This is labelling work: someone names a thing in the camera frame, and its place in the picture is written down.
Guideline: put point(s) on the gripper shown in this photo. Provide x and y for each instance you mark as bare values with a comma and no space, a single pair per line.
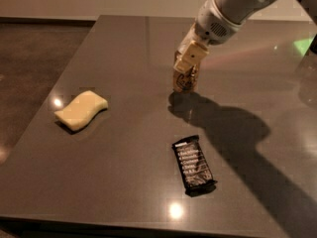
214,25

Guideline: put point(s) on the orange soda can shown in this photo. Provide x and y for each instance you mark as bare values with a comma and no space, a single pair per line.
181,82

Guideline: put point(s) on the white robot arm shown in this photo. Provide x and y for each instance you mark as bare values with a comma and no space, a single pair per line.
217,21

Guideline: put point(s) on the yellow sponge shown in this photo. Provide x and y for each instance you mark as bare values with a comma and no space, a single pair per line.
81,110

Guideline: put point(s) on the black snack bar wrapper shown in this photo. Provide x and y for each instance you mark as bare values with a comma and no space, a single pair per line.
196,174

